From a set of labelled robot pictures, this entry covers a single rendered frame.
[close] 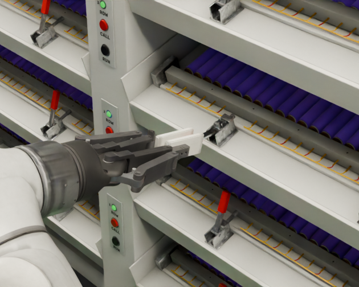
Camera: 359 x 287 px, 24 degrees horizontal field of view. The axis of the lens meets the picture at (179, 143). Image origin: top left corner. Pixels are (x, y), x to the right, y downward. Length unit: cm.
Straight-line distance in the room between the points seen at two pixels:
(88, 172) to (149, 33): 36
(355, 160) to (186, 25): 29
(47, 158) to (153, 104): 37
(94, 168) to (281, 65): 27
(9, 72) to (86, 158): 77
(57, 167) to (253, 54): 30
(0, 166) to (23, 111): 76
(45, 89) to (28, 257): 84
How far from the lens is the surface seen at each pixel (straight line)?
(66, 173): 97
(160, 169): 106
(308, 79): 103
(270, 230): 129
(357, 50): 102
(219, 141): 119
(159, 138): 112
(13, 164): 93
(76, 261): 179
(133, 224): 146
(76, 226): 167
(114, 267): 158
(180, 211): 138
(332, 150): 113
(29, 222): 90
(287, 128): 117
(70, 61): 143
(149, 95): 131
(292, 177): 114
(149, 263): 154
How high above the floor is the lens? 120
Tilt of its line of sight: 33 degrees down
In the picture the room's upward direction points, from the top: straight up
